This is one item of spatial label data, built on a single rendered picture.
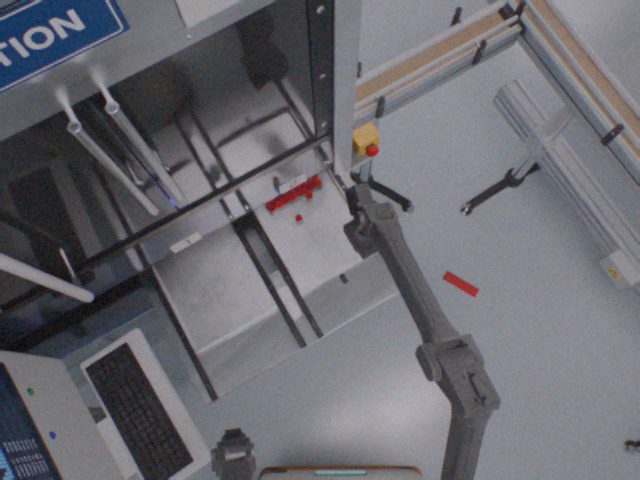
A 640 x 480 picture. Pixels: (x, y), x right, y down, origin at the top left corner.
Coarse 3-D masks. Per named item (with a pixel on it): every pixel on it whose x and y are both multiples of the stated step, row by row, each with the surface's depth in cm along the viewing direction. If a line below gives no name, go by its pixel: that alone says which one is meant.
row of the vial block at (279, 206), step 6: (318, 180) 180; (312, 186) 180; (318, 186) 180; (300, 192) 179; (306, 192) 179; (312, 192) 182; (294, 198) 179; (300, 198) 181; (276, 204) 178; (282, 204) 179; (288, 204) 180; (294, 204) 183; (270, 210) 178; (276, 210) 181; (282, 210) 182
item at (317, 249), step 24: (336, 192) 184; (264, 216) 182; (288, 216) 182; (312, 216) 182; (336, 216) 182; (288, 240) 180; (312, 240) 180; (336, 240) 180; (288, 264) 178; (312, 264) 178; (336, 264) 178
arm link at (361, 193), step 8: (360, 184) 142; (344, 192) 144; (352, 192) 142; (360, 192) 140; (368, 192) 141; (352, 200) 142; (360, 200) 139; (368, 200) 140; (352, 208) 142; (360, 216) 133; (360, 224) 133
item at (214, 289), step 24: (216, 240) 181; (168, 264) 180; (192, 264) 179; (216, 264) 179; (240, 264) 179; (168, 288) 178; (192, 288) 177; (216, 288) 177; (240, 288) 177; (264, 288) 175; (192, 312) 176; (216, 312) 175; (240, 312) 175; (264, 312) 172; (192, 336) 174; (216, 336) 174
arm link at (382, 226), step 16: (368, 208) 133; (384, 208) 133; (368, 224) 132; (384, 224) 130; (400, 224) 131; (384, 240) 128; (400, 240) 128; (384, 256) 129; (400, 256) 125; (400, 272) 123; (416, 272) 123; (400, 288) 124; (416, 288) 120; (416, 304) 119; (432, 304) 118; (416, 320) 120; (432, 320) 116; (448, 320) 117; (432, 336) 114; (448, 336) 114; (464, 336) 115; (416, 352) 115; (432, 352) 112; (480, 352) 114; (432, 368) 110
